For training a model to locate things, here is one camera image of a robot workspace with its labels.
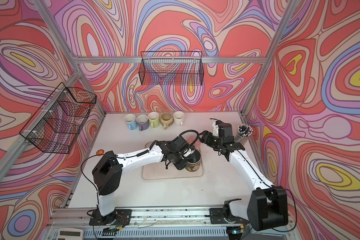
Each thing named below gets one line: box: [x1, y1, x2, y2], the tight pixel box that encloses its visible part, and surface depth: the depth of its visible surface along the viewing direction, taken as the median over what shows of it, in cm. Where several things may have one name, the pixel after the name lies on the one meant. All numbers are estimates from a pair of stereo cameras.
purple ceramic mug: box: [136, 114, 149, 131], surface depth 107 cm
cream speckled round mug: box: [160, 112, 174, 130], surface depth 107 cm
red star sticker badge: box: [96, 149, 105, 156], surface depth 98 cm
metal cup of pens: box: [235, 123, 254, 145], surface depth 88 cm
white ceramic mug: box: [173, 111, 185, 127], surface depth 107 cm
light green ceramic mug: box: [147, 111, 160, 128], surface depth 107 cm
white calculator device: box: [56, 228, 84, 240], surface depth 68 cm
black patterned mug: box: [184, 149, 202, 172], surface depth 84 cm
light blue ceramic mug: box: [123, 113, 138, 130], surface depth 106 cm
